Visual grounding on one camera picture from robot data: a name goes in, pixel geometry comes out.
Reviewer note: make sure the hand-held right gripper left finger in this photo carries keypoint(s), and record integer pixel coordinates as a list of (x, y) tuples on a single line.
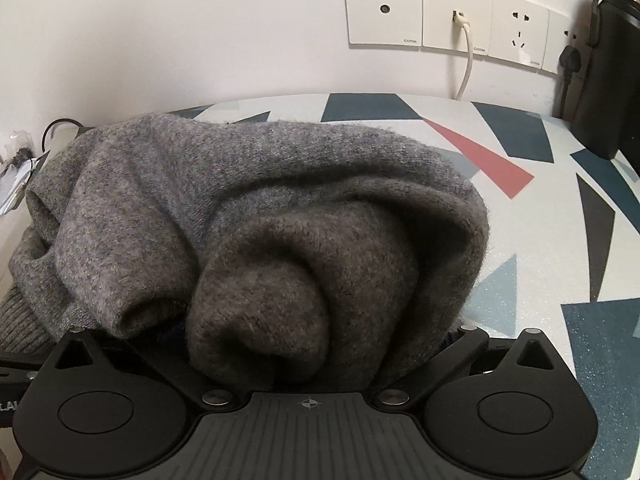
[(165, 372)]

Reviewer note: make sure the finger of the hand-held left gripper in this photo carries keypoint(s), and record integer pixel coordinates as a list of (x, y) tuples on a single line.
[(17, 365)]

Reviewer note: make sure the black plug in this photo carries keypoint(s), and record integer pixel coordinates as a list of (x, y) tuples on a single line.
[(570, 58)]

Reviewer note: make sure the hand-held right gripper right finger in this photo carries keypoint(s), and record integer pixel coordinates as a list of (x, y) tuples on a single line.
[(435, 360)]

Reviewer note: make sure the white power socket plate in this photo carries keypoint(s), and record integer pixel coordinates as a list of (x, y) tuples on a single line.
[(505, 15), (555, 40)]

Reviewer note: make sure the white coax wall plate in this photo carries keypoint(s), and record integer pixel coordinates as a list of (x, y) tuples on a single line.
[(370, 25)]

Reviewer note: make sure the white data wall plate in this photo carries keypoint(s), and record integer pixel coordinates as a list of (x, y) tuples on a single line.
[(440, 20)]

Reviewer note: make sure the clear plastic bags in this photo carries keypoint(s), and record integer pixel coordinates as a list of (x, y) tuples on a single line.
[(15, 180)]

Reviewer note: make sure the black bag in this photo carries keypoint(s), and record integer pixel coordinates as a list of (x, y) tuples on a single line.
[(605, 85)]

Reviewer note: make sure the grey knit sweater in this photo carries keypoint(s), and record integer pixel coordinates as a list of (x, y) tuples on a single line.
[(250, 200)]

